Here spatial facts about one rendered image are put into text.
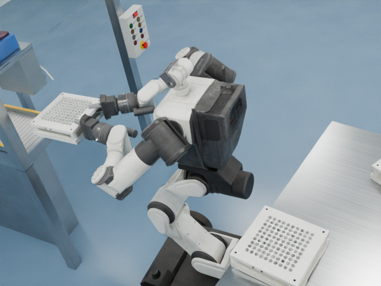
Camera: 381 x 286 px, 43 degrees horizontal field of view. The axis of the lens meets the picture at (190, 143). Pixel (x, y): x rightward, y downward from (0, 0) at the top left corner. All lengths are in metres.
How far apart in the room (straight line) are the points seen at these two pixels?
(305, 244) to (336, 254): 0.13
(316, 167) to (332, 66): 2.28
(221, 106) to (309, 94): 2.24
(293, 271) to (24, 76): 1.52
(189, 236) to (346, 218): 0.85
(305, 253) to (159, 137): 0.61
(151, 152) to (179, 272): 1.08
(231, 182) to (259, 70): 2.37
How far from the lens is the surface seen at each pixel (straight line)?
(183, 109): 1.71
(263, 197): 3.09
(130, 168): 1.69
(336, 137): 2.15
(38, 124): 2.24
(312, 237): 1.68
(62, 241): 2.81
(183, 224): 2.37
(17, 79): 2.49
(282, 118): 3.65
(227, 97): 1.74
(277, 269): 1.61
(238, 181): 1.95
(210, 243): 2.44
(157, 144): 1.63
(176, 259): 2.62
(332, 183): 1.95
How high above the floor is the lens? 2.27
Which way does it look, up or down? 40 degrees down
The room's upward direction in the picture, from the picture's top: 11 degrees counter-clockwise
